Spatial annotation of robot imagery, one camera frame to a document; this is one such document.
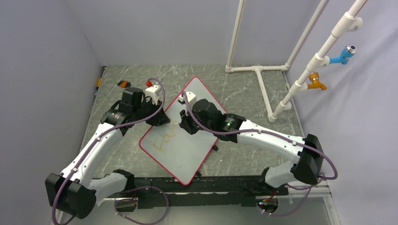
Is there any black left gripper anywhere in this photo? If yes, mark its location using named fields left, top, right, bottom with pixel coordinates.
left=133, top=98, right=169, bottom=126

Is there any red-framed whiteboard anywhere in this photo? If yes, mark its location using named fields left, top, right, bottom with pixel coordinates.
left=138, top=76, right=228, bottom=186

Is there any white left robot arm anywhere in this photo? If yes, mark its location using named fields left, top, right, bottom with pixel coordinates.
left=45, top=84, right=170, bottom=224

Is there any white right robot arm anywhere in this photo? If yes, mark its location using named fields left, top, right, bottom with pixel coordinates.
left=179, top=99, right=324, bottom=195

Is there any orange black tool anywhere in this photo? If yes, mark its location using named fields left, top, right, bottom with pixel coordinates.
left=117, top=80, right=131, bottom=88

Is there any orange faucet valve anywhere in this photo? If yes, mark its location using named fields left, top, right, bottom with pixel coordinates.
left=307, top=72, right=327, bottom=90

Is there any blue faucet valve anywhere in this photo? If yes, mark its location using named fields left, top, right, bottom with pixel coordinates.
left=329, top=45, right=357, bottom=65

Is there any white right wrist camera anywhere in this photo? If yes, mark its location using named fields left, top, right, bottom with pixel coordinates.
left=177, top=91, right=197, bottom=116

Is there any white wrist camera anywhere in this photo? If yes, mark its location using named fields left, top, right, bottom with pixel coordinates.
left=144, top=81, right=165, bottom=105
left=177, top=91, right=197, bottom=116

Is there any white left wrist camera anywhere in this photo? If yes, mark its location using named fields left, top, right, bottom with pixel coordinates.
left=144, top=81, right=165, bottom=105

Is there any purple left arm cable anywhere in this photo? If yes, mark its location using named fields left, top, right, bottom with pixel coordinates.
left=51, top=77, right=169, bottom=225

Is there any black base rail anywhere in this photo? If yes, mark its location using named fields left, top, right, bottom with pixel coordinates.
left=109, top=174, right=289, bottom=209

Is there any white PVC pipe frame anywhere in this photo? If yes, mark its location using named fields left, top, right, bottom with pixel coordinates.
left=225, top=0, right=368, bottom=123

